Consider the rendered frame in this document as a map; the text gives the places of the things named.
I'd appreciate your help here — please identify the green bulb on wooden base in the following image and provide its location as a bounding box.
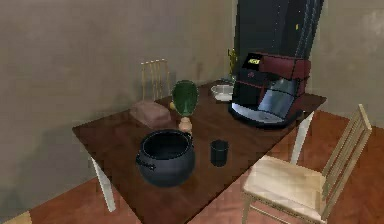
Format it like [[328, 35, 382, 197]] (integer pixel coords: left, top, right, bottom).
[[171, 79, 200, 133]]

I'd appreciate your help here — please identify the white shallow bowl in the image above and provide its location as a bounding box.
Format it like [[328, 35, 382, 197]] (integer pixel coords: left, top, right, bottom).
[[210, 84, 235, 102]]

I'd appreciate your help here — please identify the small black cup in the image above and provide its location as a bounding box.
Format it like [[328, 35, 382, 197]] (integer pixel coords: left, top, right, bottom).
[[210, 139, 230, 168]]

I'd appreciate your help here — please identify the pale wooden chair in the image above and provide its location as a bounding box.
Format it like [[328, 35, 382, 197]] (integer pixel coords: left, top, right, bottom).
[[140, 58, 171, 102], [241, 103, 373, 224]]

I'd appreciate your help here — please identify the black round pot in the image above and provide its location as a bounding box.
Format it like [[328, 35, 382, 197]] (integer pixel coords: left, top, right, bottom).
[[135, 129, 197, 188]]

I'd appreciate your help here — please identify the small yellow-green plant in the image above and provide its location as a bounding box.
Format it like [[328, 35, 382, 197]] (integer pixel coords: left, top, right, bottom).
[[227, 48, 238, 81]]

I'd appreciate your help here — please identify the black and red coffee machine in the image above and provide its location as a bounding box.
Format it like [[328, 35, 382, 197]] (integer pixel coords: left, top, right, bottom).
[[228, 51, 312, 128]]

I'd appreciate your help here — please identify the dark brown wooden table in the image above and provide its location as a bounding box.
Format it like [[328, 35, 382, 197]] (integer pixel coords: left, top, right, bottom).
[[71, 79, 328, 224]]

